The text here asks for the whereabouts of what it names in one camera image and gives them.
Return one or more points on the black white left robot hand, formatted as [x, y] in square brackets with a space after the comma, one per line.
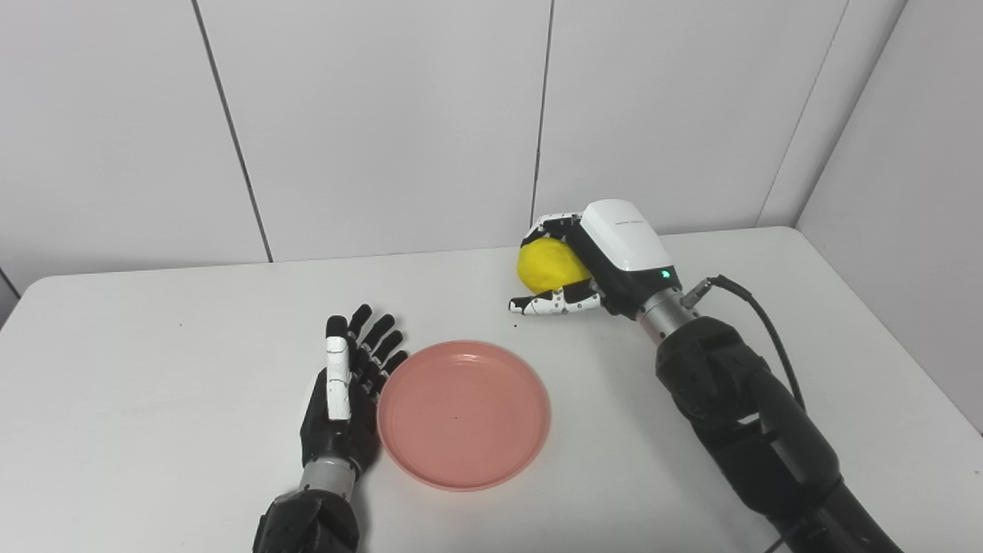
[338, 442]

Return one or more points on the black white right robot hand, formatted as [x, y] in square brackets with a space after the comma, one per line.
[626, 246]

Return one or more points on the yellow lemon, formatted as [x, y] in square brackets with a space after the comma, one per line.
[549, 265]

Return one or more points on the pink round plate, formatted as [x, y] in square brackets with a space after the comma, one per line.
[465, 418]

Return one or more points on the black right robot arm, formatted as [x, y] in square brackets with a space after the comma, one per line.
[729, 384]

